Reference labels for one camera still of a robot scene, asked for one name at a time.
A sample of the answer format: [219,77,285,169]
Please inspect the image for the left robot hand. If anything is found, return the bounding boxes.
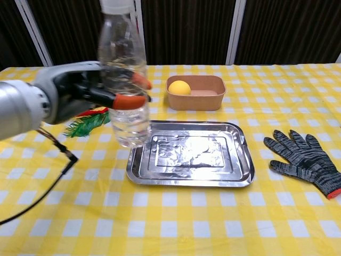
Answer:
[34,60,152,125]

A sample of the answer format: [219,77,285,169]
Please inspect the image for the clear plastic bottle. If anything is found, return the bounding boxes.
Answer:
[97,0,151,149]

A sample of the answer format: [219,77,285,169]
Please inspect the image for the metal tray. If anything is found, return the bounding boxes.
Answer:
[125,119,256,188]

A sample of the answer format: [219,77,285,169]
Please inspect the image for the colourful feather shuttlecock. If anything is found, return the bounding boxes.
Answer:
[63,106,111,138]

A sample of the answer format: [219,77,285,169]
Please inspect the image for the yellow ball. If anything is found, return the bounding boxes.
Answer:
[168,80,192,95]

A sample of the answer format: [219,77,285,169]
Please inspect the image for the brown paper box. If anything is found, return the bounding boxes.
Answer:
[165,75,227,111]

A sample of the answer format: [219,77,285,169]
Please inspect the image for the yellow checkered tablecloth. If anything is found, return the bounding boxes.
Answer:
[0,62,341,256]

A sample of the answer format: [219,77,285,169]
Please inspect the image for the grey striped work glove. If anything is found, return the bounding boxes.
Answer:
[263,129,341,200]

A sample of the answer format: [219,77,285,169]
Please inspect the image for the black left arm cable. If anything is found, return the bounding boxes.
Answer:
[0,127,79,226]

